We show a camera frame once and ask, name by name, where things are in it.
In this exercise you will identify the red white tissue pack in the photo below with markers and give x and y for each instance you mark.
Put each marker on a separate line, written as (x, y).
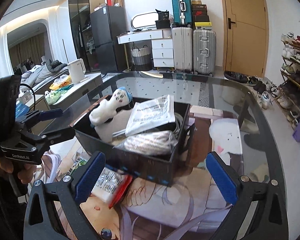
(111, 186)

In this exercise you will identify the wooden door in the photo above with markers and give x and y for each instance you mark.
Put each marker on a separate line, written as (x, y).
(246, 36)

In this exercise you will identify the stacked shoe boxes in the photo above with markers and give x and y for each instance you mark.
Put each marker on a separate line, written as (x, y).
(201, 19)

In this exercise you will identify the white printed plastic pouch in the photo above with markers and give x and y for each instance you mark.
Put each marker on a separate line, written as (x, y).
(150, 114)

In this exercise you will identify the black refrigerator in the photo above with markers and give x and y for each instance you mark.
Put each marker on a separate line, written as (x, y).
(107, 24)

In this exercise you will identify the teal suitcase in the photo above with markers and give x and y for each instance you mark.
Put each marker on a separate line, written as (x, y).
(182, 13)

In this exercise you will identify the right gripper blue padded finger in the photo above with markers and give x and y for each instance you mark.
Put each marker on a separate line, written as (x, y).
(269, 220)
(42, 220)

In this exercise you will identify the black cardboard box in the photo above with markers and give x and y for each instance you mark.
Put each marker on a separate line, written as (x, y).
(159, 169)

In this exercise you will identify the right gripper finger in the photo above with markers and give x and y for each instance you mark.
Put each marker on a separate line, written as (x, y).
(34, 117)
(58, 136)

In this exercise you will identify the white suitcase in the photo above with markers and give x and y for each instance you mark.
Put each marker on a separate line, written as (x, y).
(182, 49)

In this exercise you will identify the silver suitcase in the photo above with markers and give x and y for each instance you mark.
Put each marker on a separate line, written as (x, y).
(204, 51)

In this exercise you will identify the white electric kettle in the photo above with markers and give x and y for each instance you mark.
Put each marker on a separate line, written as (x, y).
(77, 71)

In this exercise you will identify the white foam piece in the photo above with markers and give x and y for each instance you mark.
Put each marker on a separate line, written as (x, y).
(119, 122)

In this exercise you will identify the shoe rack with shoes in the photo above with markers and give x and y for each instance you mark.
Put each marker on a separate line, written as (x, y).
(289, 100)

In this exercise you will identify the white blue plush doll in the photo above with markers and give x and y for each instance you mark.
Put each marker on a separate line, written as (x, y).
(107, 108)

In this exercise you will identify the striped cloth in bag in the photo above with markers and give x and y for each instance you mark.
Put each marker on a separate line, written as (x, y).
(152, 144)

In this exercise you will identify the white drawer desk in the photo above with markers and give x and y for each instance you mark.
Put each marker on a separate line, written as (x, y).
(161, 44)

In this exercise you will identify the green white packet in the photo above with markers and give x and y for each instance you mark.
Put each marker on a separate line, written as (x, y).
(71, 165)

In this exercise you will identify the woven laundry basket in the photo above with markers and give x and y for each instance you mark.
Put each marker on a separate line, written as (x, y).
(142, 58)

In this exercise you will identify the dark glass cabinet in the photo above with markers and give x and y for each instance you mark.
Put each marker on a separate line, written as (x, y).
(79, 12)

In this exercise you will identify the oval mirror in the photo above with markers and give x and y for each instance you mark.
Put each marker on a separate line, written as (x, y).
(144, 21)

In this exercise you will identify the anime printed desk mat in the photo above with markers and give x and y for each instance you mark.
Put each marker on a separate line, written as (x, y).
(192, 207)

